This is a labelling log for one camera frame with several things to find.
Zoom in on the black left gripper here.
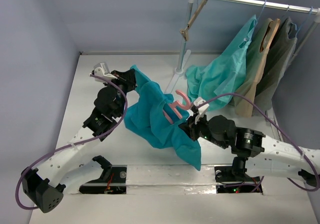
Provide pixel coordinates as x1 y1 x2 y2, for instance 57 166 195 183
103 68 138 117

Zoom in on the pink plastic hanger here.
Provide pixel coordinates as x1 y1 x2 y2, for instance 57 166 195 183
162 90 192 124

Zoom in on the teal blue t-shirt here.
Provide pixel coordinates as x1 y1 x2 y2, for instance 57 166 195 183
124 65 202 171

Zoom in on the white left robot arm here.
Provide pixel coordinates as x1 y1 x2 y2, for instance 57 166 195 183
15 68 137 213

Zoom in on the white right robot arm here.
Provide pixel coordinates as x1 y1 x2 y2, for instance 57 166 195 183
179 115 320 188

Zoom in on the mint green hanging shirt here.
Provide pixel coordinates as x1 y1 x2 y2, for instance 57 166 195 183
185 15 257 101

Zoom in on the beige wooden clip hanger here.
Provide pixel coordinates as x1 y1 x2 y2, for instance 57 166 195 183
180 0 208 41

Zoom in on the olive tan hanging shirt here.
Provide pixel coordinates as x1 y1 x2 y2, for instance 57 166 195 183
235 18 281 102

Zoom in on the grey hanging shirt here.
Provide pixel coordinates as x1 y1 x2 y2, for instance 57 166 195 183
254 17 298 112

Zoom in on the white metal clothes rack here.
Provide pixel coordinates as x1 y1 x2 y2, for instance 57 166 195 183
165 0 320 93

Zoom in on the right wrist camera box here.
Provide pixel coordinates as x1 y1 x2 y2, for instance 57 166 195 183
191 97 210 124

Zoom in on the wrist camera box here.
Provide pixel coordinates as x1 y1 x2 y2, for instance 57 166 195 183
191 97 210 124
91 62 117 80

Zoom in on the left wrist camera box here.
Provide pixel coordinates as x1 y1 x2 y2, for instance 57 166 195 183
91 62 117 80

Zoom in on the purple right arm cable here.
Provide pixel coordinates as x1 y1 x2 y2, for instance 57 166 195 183
197 92 320 192

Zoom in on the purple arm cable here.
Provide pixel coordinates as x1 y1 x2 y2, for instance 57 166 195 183
197 92 320 192
15 74 128 210

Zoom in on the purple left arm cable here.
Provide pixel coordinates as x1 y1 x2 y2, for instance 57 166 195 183
15 74 128 210

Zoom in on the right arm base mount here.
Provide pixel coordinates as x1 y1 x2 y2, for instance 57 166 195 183
214 157 263 194

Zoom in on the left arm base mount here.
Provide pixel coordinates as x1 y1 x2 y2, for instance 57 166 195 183
79 156 127 195

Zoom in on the blue wire hanger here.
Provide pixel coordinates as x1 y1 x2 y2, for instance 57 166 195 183
256 0 267 24
288 6 313 38

